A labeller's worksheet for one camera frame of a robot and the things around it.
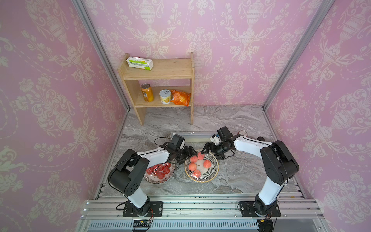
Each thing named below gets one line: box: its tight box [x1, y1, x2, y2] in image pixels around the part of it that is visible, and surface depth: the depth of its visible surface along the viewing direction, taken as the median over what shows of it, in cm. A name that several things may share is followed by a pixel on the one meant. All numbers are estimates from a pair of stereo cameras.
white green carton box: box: [126, 56, 155, 71], surface depth 81 cm
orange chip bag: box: [170, 89, 191, 107], surface depth 93 cm
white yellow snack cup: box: [159, 88, 172, 105], surface depth 94 cm
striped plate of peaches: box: [184, 149, 220, 183], surface depth 88 cm
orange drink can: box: [141, 83, 155, 103], surface depth 91 cm
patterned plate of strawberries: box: [143, 161, 176, 185], surface depth 85 cm
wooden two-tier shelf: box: [117, 52, 195, 126], surface depth 83 cm
